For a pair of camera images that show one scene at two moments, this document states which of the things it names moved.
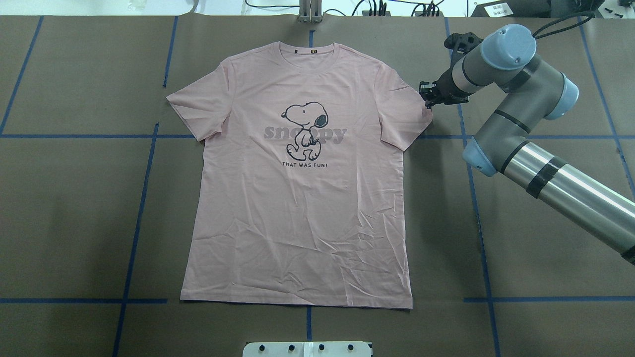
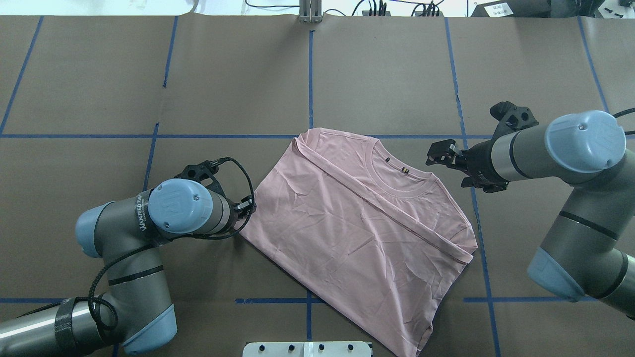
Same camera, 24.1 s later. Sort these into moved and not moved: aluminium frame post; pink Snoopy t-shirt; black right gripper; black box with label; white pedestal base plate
Moved: pink Snoopy t-shirt; black right gripper
Not moved: white pedestal base plate; aluminium frame post; black box with label
